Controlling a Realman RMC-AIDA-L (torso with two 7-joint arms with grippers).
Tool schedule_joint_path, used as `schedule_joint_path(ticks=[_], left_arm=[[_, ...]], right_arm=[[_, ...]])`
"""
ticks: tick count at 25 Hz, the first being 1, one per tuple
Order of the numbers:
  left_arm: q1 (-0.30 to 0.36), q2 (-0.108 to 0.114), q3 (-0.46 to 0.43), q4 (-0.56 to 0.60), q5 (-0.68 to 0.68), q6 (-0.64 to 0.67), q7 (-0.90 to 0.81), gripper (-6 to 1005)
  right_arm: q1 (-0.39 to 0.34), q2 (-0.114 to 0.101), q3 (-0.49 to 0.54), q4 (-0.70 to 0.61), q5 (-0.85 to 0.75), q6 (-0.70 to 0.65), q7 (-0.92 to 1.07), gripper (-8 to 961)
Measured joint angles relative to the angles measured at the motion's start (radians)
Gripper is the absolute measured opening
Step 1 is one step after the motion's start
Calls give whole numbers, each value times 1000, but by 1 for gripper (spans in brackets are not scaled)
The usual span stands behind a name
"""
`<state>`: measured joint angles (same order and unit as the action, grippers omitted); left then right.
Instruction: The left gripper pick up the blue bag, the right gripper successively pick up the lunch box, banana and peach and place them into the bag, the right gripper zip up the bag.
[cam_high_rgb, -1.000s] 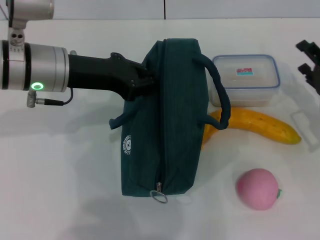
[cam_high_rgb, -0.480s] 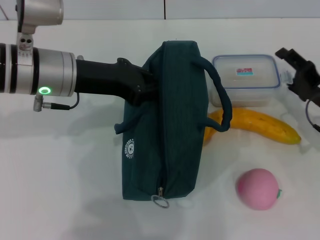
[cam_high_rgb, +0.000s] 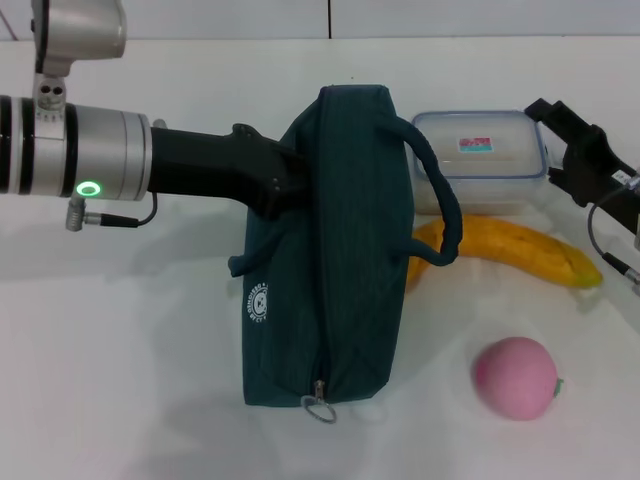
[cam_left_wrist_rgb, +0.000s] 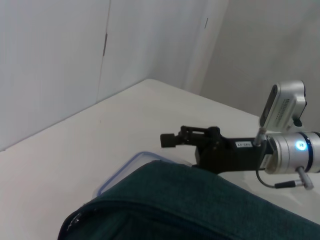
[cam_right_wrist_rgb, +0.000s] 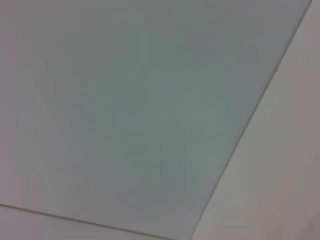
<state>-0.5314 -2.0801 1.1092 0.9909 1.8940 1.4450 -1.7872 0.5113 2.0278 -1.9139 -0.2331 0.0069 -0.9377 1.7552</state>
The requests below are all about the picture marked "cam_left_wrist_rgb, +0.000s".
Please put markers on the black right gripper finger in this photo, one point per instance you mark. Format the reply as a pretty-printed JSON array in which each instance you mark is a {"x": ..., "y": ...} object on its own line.
[{"x": 170, "y": 140}]

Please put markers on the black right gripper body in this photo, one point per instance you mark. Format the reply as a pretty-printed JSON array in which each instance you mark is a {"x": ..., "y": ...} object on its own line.
[{"x": 225, "y": 155}]

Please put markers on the dark teal fabric bag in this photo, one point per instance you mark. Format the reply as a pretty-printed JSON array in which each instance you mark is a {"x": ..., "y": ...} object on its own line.
[{"x": 190, "y": 207}]

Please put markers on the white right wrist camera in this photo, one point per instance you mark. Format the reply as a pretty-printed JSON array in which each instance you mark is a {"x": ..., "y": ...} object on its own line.
[{"x": 282, "y": 107}]

